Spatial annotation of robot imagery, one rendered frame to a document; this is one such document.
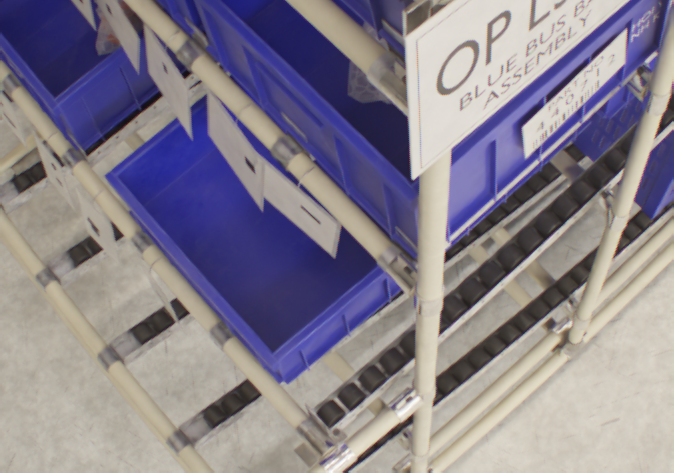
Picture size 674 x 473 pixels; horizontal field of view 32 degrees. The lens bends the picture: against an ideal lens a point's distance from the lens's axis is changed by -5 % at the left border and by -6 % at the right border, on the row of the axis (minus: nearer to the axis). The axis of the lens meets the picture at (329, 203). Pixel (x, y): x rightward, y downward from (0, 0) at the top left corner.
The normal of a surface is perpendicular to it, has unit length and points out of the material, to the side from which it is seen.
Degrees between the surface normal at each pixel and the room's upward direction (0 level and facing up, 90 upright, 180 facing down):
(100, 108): 90
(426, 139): 90
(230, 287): 3
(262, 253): 3
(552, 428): 0
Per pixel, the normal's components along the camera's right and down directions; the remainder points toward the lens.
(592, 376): -0.06, -0.45
